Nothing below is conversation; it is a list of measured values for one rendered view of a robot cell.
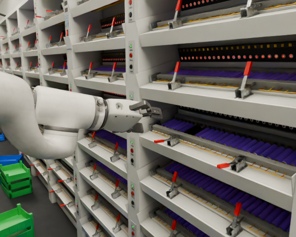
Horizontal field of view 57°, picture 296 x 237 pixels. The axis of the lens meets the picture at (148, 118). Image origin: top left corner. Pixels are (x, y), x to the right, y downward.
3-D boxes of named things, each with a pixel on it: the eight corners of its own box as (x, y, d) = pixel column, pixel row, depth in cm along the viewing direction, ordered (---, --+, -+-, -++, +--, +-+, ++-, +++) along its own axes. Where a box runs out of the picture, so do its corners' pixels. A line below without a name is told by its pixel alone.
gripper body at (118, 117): (104, 90, 66) (141, 97, 73) (86, 109, 73) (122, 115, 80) (107, 117, 63) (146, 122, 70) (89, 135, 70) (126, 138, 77)
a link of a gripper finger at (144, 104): (135, 98, 66) (152, 102, 70) (118, 112, 71) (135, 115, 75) (136, 102, 66) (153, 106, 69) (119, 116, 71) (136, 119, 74)
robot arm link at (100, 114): (95, 87, 66) (106, 90, 67) (80, 106, 72) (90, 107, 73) (98, 118, 62) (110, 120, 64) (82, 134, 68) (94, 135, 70)
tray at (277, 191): (294, 213, 60) (292, 177, 57) (141, 146, 109) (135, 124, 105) (336, 170, 70) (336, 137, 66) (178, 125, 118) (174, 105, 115)
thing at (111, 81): (128, 96, 112) (120, 62, 108) (75, 85, 161) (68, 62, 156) (166, 80, 122) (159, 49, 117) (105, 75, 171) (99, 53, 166)
